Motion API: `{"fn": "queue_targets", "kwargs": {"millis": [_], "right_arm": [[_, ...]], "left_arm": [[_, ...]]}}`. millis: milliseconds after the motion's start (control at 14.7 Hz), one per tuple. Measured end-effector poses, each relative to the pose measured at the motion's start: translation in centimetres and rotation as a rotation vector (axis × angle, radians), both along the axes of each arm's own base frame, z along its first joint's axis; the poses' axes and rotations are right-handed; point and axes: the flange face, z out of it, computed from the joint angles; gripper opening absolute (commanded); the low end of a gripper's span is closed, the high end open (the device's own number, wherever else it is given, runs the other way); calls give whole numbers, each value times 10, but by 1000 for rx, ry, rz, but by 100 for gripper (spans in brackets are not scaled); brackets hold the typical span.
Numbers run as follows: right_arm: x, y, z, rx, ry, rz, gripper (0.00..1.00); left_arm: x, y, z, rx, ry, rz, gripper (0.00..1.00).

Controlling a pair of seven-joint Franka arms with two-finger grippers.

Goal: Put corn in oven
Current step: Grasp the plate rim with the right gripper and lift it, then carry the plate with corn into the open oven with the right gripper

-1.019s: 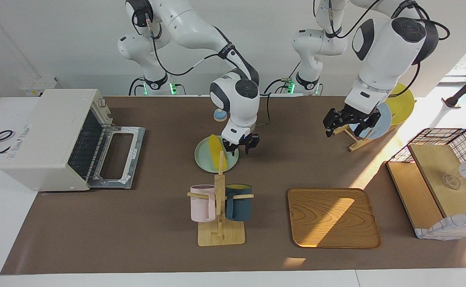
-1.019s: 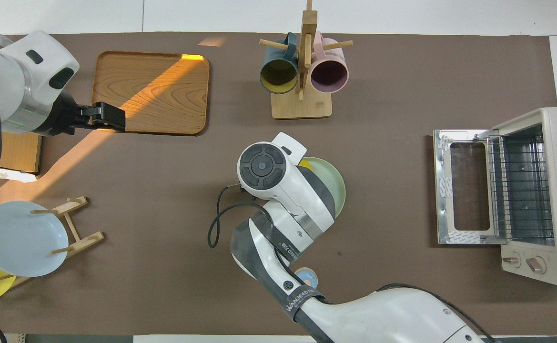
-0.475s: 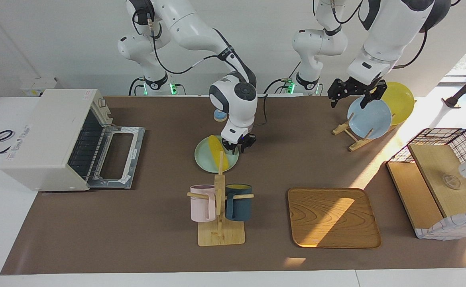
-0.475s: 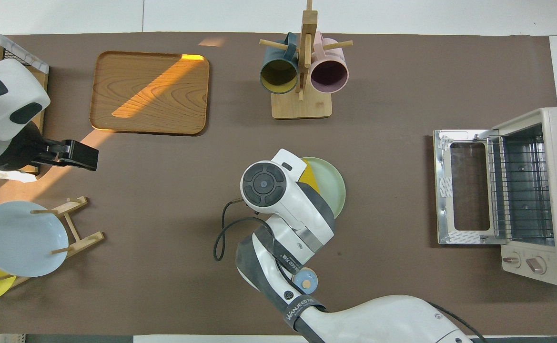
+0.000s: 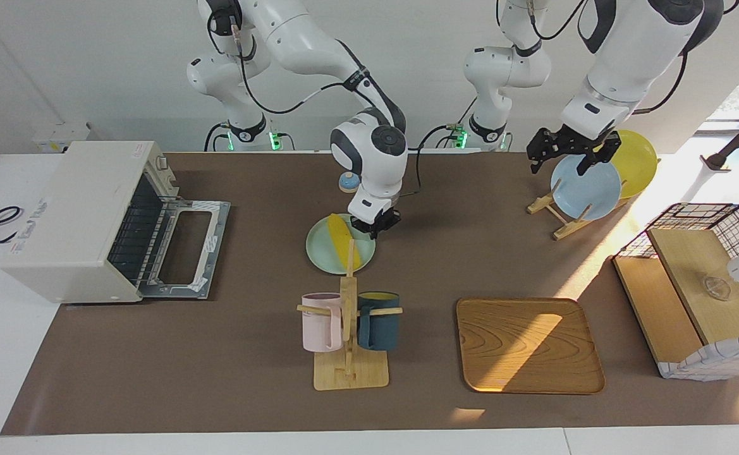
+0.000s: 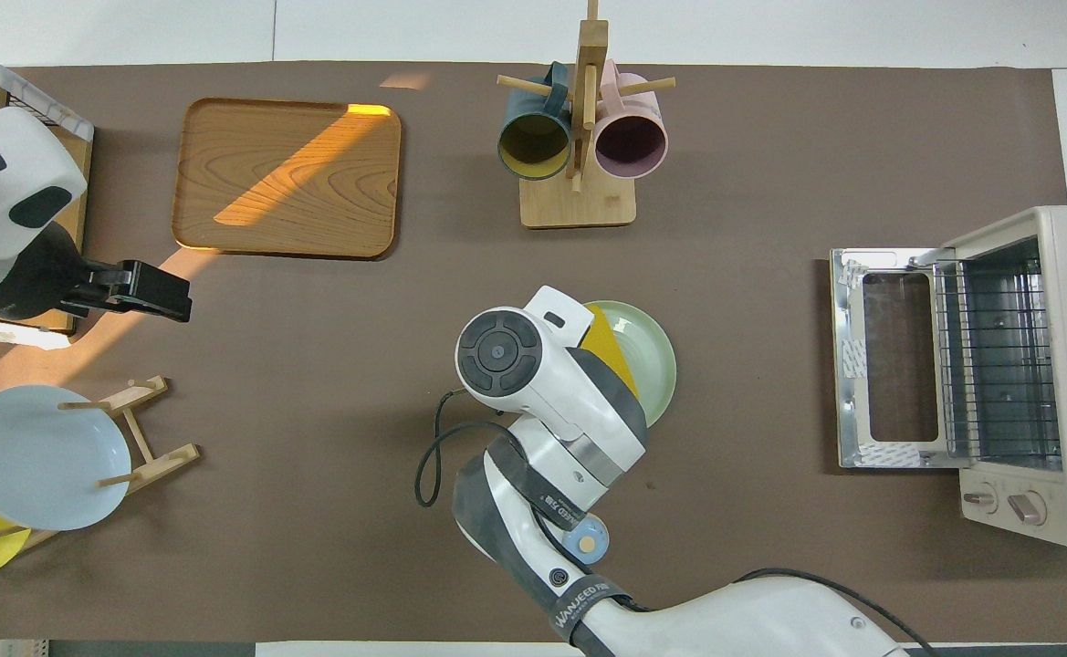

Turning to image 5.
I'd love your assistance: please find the yellow corn cob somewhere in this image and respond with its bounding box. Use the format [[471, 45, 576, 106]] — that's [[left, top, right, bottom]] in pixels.
[[327, 213, 362, 270]]

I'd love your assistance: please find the black left base cable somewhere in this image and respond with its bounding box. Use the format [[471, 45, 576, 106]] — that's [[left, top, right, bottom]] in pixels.
[[418, 95, 479, 150]]

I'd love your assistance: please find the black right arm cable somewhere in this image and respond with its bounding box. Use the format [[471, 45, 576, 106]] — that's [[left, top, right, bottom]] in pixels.
[[208, 9, 424, 198]]

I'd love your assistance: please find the teal round plate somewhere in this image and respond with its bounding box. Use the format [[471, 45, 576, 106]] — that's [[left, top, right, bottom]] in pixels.
[[305, 215, 376, 275]]

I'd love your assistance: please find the wide light wooden board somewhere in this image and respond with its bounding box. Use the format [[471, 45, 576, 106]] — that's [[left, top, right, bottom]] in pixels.
[[647, 227, 739, 346]]

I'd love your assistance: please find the white checked cloth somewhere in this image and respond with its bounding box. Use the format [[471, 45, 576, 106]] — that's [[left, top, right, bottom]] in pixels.
[[658, 333, 739, 382]]

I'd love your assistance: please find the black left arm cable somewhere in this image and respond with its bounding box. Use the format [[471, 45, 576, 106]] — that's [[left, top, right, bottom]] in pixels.
[[633, 0, 739, 116]]

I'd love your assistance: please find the narrow light wooden board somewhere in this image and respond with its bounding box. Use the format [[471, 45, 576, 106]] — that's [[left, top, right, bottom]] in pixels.
[[613, 255, 705, 365]]

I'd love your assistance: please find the small clear glass piece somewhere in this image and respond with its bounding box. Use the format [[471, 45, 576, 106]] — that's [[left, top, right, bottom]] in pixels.
[[703, 275, 732, 301]]

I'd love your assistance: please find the dark blue mug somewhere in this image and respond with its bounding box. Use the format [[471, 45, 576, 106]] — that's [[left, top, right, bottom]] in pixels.
[[357, 291, 401, 352]]

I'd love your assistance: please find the light wooden plate rack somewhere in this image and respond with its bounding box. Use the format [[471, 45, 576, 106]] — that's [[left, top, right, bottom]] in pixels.
[[527, 158, 661, 241]]

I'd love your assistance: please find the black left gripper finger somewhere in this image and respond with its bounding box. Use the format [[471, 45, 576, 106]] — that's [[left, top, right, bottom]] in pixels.
[[575, 135, 623, 177], [527, 128, 557, 174]]

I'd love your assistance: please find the black base cable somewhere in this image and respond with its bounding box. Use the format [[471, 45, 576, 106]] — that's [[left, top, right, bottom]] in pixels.
[[418, 95, 479, 150], [204, 122, 228, 152]]

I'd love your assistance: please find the cream white toaster oven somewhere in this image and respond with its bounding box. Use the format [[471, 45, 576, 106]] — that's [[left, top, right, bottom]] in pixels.
[[1, 140, 232, 305]]

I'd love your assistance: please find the brown table mat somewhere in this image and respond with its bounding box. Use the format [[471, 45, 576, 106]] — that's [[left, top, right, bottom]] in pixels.
[[1, 152, 739, 437]]

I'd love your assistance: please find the light blue plate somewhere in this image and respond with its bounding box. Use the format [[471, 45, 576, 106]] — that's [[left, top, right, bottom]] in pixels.
[[550, 152, 623, 222]]

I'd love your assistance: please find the black right base cable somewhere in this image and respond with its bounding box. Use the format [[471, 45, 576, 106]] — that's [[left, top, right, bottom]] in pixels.
[[204, 122, 228, 152]]

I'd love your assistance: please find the brown wooden tray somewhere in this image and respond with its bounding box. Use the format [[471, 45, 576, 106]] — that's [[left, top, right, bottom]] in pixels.
[[456, 297, 606, 396]]

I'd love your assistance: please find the yellow plate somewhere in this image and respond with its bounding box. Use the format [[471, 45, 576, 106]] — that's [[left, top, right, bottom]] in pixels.
[[608, 130, 659, 200]]

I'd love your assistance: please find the pink mug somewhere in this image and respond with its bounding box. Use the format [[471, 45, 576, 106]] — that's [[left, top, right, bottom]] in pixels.
[[301, 293, 345, 353]]

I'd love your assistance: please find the white socket box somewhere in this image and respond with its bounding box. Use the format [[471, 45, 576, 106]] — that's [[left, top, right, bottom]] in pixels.
[[31, 121, 92, 154]]

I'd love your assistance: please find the light wooden mug rack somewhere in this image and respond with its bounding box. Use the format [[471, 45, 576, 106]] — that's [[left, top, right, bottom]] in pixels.
[[296, 239, 404, 391]]

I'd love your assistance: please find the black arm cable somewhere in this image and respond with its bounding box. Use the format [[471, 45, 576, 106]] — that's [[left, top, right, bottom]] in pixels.
[[208, 9, 424, 198], [633, 0, 739, 116]]

